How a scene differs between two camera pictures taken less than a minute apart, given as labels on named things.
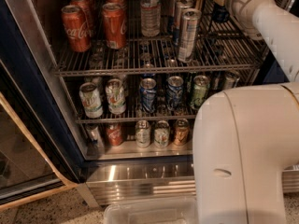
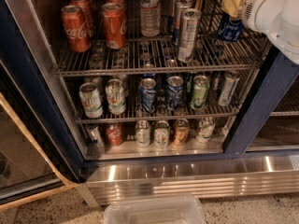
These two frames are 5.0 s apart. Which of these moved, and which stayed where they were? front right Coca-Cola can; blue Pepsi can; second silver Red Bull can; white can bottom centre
Moved: blue Pepsi can
Stayed: white can bottom centre; second silver Red Bull can; front right Coca-Cola can
